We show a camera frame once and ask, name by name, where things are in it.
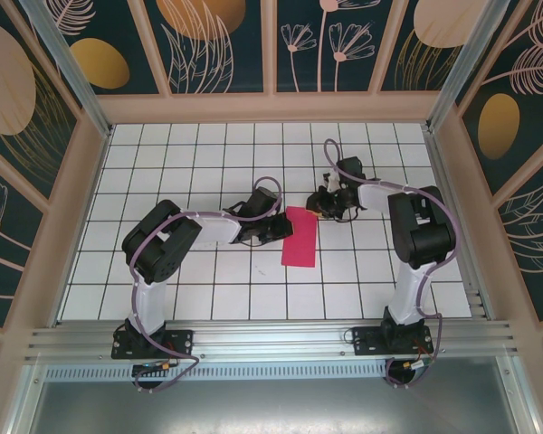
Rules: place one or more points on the pink paper sheet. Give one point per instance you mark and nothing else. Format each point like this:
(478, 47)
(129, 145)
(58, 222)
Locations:
(298, 244)

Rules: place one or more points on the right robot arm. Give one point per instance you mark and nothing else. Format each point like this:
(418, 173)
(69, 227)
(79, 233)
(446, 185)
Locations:
(407, 294)

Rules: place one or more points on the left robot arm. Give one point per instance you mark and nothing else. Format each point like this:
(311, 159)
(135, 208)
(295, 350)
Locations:
(149, 303)

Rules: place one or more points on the grey metal sheet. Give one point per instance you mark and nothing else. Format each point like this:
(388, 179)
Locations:
(271, 407)

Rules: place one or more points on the aluminium side rail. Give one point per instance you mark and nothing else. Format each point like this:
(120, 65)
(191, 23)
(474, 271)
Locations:
(452, 217)

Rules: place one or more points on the aluminium mounting rail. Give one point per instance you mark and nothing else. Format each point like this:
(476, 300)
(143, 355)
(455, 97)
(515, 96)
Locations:
(271, 336)

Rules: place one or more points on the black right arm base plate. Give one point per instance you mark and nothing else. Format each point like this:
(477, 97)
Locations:
(366, 343)

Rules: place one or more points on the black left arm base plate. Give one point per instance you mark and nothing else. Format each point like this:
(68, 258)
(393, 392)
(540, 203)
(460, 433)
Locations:
(181, 343)

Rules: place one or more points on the aluminium frame post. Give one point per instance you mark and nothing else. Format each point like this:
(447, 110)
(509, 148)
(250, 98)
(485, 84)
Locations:
(470, 59)
(68, 59)

